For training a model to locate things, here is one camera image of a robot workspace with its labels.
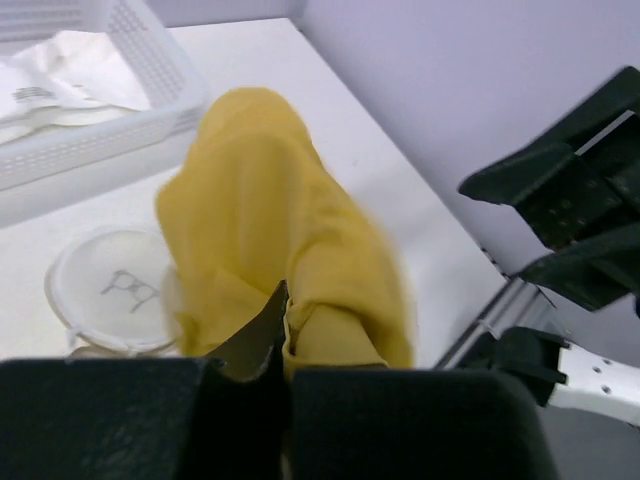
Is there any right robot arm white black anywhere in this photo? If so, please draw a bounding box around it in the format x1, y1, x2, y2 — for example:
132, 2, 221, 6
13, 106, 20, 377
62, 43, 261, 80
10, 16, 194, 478
441, 66, 639, 426

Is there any yellow bra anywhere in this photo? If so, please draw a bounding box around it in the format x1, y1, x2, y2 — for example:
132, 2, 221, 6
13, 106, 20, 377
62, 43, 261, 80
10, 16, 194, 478
155, 87, 414, 373

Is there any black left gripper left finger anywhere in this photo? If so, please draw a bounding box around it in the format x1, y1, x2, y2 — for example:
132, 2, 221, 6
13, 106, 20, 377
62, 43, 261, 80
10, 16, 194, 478
1, 358, 217, 479

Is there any white bra in basket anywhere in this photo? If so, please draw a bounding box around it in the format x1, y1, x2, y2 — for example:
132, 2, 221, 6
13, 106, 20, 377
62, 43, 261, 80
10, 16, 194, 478
1, 30, 151, 144

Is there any white perforated plastic basket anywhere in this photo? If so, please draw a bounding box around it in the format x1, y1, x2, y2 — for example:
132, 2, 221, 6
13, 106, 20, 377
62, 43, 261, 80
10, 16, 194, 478
1, 1, 206, 190

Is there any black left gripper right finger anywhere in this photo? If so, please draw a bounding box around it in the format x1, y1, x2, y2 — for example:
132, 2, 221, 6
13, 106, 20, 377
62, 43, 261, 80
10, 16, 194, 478
210, 285, 558, 479

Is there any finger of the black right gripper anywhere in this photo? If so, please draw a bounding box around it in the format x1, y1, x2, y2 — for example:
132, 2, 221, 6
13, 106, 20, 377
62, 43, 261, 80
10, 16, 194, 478
519, 224, 639, 312
458, 66, 639, 250

